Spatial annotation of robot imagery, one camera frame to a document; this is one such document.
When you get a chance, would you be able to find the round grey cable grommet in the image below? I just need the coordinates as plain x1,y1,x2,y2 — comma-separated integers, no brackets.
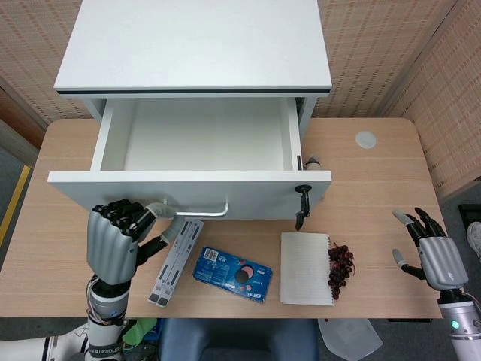
355,130,378,148

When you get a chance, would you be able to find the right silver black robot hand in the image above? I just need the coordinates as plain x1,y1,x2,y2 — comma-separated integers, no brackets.
392,206,470,291

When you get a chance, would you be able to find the beige drink bottle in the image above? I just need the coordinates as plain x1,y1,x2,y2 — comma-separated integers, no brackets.
304,152,323,171

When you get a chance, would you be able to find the large drawer with lock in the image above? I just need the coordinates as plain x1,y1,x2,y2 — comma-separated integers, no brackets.
47,96,332,221

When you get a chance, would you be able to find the folded silver laptop stand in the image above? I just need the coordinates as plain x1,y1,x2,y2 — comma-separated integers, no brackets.
147,217,206,308

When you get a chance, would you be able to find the translucent white plastic bin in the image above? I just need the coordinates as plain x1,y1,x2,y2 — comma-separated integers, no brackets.
317,318,384,361

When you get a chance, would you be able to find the white drawer cabinet body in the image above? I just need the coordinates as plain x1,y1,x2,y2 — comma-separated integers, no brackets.
53,0,332,131

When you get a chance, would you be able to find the black key in lock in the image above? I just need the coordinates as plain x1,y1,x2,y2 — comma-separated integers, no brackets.
295,184,313,211

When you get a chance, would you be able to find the black floor object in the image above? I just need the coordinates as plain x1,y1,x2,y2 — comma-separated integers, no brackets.
457,202,481,226

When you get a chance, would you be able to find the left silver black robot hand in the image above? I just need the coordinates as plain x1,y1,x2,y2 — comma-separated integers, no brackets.
86,199,185,286

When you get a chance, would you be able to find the blue chair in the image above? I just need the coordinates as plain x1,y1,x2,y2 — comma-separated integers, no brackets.
158,318,319,361

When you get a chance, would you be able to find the hanging black key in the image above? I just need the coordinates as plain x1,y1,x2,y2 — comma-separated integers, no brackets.
295,210,312,231

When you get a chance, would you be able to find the green plastic bucket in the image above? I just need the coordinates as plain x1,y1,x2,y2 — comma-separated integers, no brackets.
123,319,157,349

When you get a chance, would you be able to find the dark red grape bunch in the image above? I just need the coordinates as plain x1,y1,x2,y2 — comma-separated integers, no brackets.
326,242,357,301

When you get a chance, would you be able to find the white lined spiral notebook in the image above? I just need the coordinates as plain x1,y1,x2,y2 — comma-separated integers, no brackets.
279,231,336,307

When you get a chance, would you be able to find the white shoe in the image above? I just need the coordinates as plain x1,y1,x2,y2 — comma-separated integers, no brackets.
465,221,481,259

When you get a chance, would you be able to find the blue Oreo cookie box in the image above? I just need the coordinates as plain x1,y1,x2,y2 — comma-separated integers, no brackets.
192,246,274,304

